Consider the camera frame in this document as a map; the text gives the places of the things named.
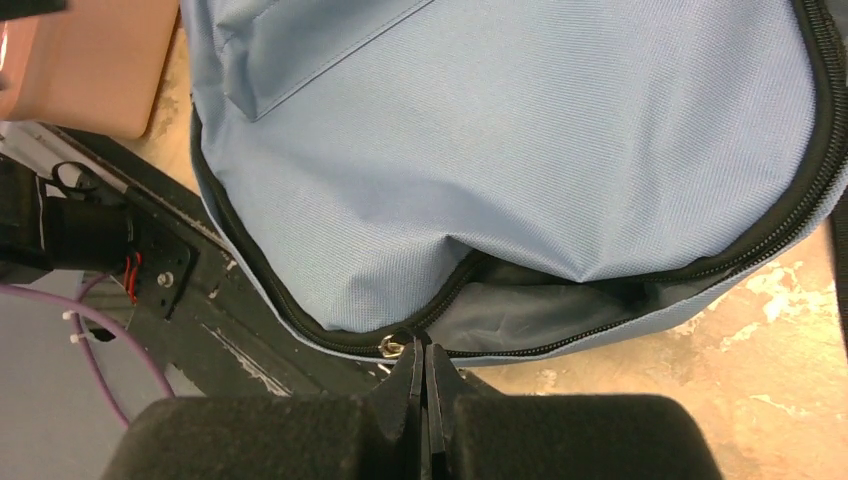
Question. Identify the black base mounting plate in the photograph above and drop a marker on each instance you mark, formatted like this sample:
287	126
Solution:
197	310

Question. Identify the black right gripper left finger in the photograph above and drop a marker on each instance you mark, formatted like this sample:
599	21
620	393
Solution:
374	435

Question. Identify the blue student backpack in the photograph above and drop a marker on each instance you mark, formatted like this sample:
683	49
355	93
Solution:
512	179

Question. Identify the pink plastic storage bin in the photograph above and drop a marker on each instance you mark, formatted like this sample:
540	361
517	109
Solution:
94	67

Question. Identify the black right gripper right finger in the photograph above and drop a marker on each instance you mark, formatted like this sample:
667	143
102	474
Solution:
475	435

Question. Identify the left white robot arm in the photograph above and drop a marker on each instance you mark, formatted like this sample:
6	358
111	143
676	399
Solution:
58	211

